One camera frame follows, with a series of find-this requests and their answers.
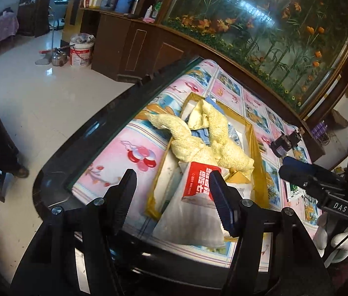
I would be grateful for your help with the large black motor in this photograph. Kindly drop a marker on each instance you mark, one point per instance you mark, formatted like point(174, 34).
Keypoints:
point(279, 146)

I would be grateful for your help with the white red bucket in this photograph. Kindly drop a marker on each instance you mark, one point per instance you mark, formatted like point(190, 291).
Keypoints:
point(81, 51)

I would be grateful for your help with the white bottle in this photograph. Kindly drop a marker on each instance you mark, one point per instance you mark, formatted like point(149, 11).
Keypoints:
point(148, 12)

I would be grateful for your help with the person's right hand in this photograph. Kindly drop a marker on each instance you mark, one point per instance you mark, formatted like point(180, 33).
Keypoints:
point(340, 243)

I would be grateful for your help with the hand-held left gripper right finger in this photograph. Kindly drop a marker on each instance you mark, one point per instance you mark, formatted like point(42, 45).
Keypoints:
point(223, 205)

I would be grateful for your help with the dark wooden cabinet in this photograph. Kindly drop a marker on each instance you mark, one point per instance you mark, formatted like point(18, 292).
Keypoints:
point(137, 43)

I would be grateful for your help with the metal kettle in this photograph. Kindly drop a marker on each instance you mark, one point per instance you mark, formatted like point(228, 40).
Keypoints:
point(59, 58)

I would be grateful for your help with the floor mop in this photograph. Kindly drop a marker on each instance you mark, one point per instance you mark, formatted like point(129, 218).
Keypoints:
point(46, 58)

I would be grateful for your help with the large fish tank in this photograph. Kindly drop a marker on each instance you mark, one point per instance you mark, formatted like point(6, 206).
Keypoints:
point(254, 21)

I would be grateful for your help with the blue terry towel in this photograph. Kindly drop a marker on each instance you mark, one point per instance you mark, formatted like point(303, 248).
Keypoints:
point(200, 134)

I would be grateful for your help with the white plastic pouch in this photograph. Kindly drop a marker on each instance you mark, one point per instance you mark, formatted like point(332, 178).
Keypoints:
point(192, 209)

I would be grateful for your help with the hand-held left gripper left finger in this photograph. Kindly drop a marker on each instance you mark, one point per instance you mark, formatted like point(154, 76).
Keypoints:
point(121, 205)

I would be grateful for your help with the yellow cardboard box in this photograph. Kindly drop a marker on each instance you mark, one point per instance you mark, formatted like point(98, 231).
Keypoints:
point(259, 172)

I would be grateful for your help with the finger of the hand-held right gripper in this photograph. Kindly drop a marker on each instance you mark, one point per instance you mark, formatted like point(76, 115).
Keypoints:
point(300, 164)
point(297, 177)

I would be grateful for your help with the green white packet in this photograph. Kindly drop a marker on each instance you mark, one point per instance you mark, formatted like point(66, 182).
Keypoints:
point(294, 191)

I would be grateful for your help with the yellow white box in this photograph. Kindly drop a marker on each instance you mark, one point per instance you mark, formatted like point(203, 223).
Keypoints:
point(93, 1)

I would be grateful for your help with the purple bottle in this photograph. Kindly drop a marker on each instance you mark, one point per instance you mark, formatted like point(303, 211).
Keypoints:
point(323, 129)
point(316, 131)

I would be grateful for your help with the yellow terry towel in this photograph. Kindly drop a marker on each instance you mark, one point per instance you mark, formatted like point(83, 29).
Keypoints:
point(192, 148)

